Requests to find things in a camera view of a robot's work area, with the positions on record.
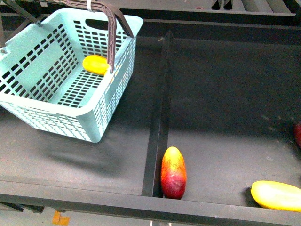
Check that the black display tray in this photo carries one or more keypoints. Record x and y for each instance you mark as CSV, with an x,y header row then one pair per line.
x,y
209,110

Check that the yellow lemon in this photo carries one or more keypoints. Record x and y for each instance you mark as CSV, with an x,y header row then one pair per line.
x,y
95,64

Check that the light blue plastic shopping basket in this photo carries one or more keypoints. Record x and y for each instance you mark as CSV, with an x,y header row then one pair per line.
x,y
42,79

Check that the red yellow mango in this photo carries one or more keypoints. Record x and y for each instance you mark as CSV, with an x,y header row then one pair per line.
x,y
173,174

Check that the black tray divider bar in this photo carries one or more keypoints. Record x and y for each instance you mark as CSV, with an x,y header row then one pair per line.
x,y
159,126

